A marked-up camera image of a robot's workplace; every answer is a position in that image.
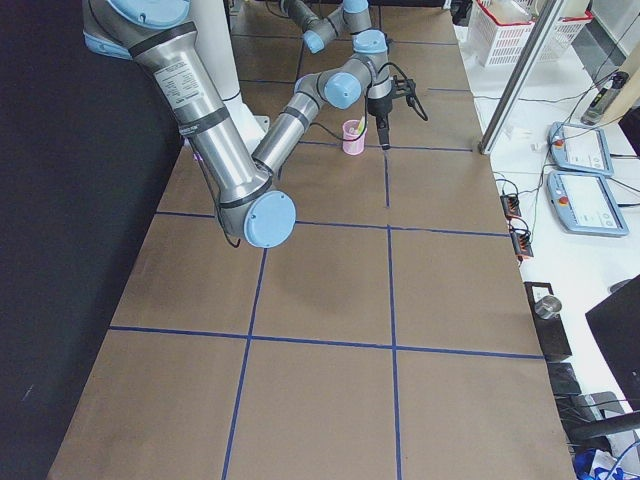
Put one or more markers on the aluminium frame post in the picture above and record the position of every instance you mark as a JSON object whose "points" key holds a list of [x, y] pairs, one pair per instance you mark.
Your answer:
{"points": [[532, 50]]}

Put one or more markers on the metal cup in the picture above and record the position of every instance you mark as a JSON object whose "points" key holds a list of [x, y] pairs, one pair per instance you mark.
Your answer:
{"points": [[547, 307]]}

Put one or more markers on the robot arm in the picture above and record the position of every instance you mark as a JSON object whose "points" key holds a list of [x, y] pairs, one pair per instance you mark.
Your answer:
{"points": [[185, 47], [351, 16]]}

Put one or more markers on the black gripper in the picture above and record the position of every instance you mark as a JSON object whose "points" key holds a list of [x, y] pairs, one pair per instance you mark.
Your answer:
{"points": [[380, 107]]}

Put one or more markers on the orange black power strip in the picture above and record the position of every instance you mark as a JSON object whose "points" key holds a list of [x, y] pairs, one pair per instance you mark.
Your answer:
{"points": [[511, 205]]}

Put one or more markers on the teach pendant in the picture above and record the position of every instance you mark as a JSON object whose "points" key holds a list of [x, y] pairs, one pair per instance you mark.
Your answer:
{"points": [[584, 204], [578, 148]]}

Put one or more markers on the black monitor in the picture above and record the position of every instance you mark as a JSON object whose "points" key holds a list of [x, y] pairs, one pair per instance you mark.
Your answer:
{"points": [[614, 324]]}

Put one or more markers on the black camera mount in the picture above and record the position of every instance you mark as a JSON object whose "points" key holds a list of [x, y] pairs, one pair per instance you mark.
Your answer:
{"points": [[404, 88]]}

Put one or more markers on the red white plastic basket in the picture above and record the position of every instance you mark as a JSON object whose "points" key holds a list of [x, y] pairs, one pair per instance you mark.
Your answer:
{"points": [[498, 30]]}

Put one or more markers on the upper teach pendant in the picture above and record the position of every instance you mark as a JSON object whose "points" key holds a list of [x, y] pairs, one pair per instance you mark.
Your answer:
{"points": [[578, 148]]}

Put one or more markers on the lower teach pendant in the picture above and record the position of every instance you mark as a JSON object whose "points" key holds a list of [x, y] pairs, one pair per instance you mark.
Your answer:
{"points": [[584, 204]]}

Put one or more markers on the white pillar with base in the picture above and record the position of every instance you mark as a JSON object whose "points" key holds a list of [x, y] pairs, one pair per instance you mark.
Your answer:
{"points": [[214, 47]]}

